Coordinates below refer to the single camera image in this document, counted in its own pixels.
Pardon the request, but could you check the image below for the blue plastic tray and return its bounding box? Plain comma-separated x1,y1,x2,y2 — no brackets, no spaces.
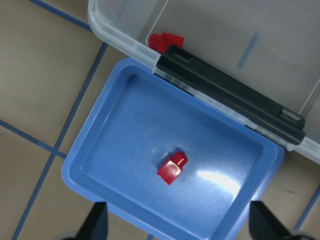
61,58,285,240

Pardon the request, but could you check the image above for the clear plastic storage box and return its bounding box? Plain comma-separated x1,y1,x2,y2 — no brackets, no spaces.
87,0,320,162

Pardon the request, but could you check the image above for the black box latch handle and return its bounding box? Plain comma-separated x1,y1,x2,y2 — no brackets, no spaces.
156,45,306,145

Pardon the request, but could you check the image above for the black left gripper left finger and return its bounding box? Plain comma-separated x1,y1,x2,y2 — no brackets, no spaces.
77,202,109,240

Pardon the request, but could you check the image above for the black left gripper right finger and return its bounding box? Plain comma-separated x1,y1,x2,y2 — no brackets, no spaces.
249,201,294,240

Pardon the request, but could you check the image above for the red block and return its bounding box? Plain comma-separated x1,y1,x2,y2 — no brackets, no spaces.
148,32,184,54
156,151,188,185

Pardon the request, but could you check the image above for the red block in box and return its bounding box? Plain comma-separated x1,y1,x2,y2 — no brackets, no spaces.
148,32,184,54

